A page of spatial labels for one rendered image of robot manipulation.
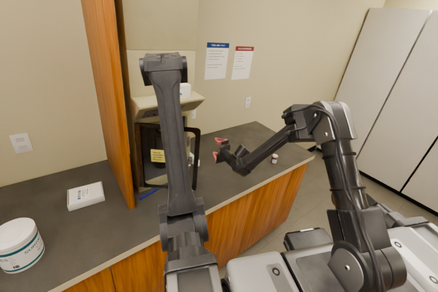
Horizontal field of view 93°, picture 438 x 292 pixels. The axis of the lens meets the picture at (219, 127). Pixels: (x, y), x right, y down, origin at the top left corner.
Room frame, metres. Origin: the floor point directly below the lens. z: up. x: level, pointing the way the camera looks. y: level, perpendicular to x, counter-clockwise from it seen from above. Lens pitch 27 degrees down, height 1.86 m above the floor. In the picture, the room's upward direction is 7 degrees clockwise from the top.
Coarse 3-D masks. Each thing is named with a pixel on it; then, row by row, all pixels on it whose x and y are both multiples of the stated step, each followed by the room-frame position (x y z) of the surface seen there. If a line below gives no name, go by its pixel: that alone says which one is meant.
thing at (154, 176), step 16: (144, 128) 0.85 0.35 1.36; (160, 128) 0.86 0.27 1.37; (192, 128) 0.87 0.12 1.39; (144, 144) 0.85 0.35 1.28; (160, 144) 0.86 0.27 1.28; (192, 144) 0.87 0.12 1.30; (144, 160) 0.85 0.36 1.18; (192, 160) 0.87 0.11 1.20; (144, 176) 0.85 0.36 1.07; (160, 176) 0.86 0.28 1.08; (192, 176) 0.87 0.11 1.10
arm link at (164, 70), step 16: (144, 64) 0.41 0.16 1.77; (160, 64) 0.42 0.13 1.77; (176, 64) 0.42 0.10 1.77; (160, 80) 0.41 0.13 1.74; (176, 80) 0.41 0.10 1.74; (160, 96) 0.39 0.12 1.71; (176, 96) 0.40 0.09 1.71; (160, 112) 0.38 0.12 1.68; (176, 112) 0.39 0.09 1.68; (176, 128) 0.38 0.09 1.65; (176, 144) 0.36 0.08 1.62; (176, 160) 0.35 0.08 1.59; (176, 176) 0.34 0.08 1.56; (176, 192) 0.32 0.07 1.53; (192, 192) 0.34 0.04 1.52; (160, 208) 0.32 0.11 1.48; (176, 208) 0.31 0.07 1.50; (192, 208) 0.32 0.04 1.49; (160, 224) 0.30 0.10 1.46; (160, 240) 0.27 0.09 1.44; (208, 240) 0.30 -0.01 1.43
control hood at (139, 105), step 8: (144, 96) 0.89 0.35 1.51; (152, 96) 0.90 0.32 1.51; (192, 96) 0.97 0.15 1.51; (200, 96) 0.98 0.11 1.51; (136, 104) 0.80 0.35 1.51; (144, 104) 0.80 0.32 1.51; (152, 104) 0.81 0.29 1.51; (184, 104) 0.92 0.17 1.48; (192, 104) 0.96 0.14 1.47; (136, 112) 0.80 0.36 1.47; (144, 112) 0.81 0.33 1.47
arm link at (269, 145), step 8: (272, 136) 0.84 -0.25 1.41; (280, 136) 0.81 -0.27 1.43; (264, 144) 0.84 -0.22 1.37; (272, 144) 0.81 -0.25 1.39; (280, 144) 0.80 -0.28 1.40; (256, 152) 0.83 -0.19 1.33; (264, 152) 0.80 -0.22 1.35; (272, 152) 0.81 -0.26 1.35; (240, 160) 0.84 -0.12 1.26; (248, 160) 0.81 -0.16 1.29; (256, 160) 0.80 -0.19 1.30; (232, 168) 0.83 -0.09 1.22; (240, 168) 0.80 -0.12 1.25; (248, 168) 0.81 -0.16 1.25
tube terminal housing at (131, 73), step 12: (120, 48) 0.93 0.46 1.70; (132, 60) 0.87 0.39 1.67; (192, 60) 1.05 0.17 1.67; (132, 72) 0.87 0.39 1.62; (192, 72) 1.06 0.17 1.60; (132, 84) 0.87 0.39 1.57; (192, 84) 1.06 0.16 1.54; (132, 96) 0.86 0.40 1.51; (132, 120) 0.86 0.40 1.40; (144, 120) 0.89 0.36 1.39; (156, 120) 0.93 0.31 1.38; (132, 132) 0.87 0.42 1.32; (132, 144) 0.89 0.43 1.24; (132, 156) 0.91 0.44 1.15; (132, 168) 0.93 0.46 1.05
